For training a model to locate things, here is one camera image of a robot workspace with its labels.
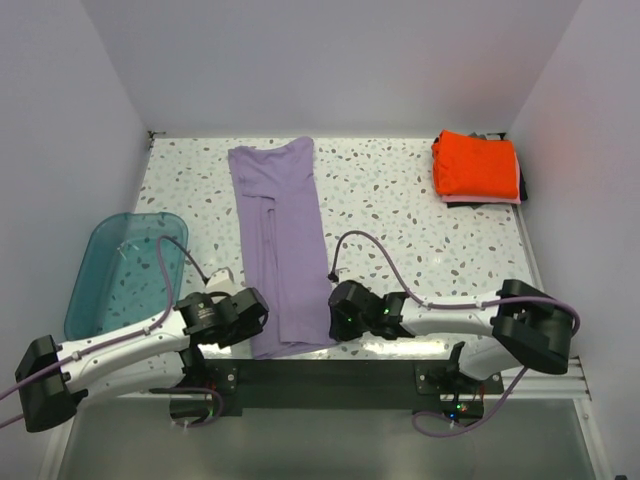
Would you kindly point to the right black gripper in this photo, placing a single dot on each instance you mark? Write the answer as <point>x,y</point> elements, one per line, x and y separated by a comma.
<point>337,331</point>

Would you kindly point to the folded orange t shirt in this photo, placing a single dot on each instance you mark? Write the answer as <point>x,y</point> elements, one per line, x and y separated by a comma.
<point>453,146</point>

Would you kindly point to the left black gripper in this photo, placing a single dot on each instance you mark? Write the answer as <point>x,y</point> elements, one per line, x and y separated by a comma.
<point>244,332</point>

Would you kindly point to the teal plastic bin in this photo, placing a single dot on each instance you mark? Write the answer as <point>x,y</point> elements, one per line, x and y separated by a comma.
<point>120,281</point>

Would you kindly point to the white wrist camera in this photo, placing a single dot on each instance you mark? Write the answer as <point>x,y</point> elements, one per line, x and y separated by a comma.
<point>222,280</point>
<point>340,273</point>

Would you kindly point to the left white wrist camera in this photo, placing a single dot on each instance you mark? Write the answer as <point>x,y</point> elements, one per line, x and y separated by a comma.
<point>222,280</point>

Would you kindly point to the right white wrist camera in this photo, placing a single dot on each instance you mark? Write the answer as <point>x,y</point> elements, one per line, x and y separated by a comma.
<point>340,273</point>

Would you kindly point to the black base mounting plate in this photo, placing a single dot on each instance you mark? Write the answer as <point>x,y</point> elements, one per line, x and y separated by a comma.
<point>330,384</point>

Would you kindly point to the purple t shirt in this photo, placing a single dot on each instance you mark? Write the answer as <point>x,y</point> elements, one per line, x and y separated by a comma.
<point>282,244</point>

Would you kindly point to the aluminium frame rail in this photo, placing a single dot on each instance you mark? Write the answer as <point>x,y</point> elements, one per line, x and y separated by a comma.
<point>570,386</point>

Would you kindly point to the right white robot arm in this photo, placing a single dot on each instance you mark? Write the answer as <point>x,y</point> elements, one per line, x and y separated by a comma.
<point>516,325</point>

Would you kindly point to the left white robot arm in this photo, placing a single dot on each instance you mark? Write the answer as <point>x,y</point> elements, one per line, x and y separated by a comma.
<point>52,379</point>

